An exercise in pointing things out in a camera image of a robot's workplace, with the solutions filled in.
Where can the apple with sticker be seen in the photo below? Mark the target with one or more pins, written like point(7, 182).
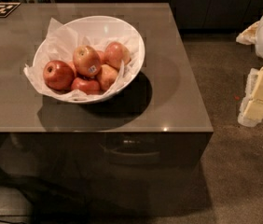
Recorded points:
point(86, 61)

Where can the back right red apple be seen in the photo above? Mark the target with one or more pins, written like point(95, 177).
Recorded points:
point(115, 54)

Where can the red apple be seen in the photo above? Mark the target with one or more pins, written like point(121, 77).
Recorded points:
point(87, 86)
point(58, 75)
point(115, 54)

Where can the middle right pale apple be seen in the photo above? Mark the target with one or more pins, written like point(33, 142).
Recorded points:
point(106, 77)

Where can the small hidden back apple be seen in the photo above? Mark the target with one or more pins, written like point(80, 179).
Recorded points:
point(101, 56)

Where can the white bowl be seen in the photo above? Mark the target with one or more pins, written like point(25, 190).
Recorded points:
point(128, 34)

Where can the front bottom red apple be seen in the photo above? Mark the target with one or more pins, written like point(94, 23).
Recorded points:
point(87, 86)

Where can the left red apple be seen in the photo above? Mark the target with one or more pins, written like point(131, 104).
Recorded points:
point(58, 75)

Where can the white tissue paper liner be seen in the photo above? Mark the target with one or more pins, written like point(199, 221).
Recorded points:
point(60, 41)

